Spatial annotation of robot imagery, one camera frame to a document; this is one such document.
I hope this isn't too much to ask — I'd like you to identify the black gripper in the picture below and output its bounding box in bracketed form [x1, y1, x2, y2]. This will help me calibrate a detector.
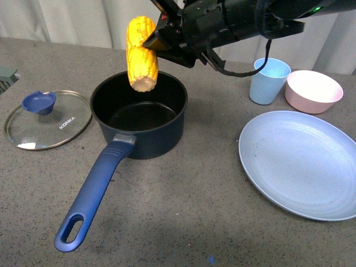
[143, 0, 266, 68]

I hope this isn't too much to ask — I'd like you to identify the yellow corn cob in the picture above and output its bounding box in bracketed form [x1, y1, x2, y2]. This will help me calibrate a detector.
[126, 16, 159, 92]

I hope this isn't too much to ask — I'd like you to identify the glass pot lid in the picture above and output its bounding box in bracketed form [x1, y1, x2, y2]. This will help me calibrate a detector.
[4, 90, 92, 151]

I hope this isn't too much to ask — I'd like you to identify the dark blue saucepan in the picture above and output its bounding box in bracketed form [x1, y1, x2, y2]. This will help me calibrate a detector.
[54, 72, 188, 253]

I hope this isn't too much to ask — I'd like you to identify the light blue cup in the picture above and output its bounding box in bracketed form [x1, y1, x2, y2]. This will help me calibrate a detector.
[249, 58, 291, 105]

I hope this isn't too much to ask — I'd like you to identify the pink bowl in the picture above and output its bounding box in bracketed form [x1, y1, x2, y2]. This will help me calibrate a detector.
[285, 70, 344, 114]

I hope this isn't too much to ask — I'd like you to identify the grey-green device at edge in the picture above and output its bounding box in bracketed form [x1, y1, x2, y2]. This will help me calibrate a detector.
[0, 66, 20, 94]

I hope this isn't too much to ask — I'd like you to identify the white curtain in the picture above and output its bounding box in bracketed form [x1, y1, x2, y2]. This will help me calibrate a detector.
[1, 1, 355, 75]

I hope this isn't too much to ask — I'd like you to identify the light blue plate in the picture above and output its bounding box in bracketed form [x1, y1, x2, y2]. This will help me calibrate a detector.
[239, 111, 355, 221]

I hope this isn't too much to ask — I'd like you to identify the black cable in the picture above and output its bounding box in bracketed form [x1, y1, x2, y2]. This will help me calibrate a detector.
[207, 38, 273, 77]

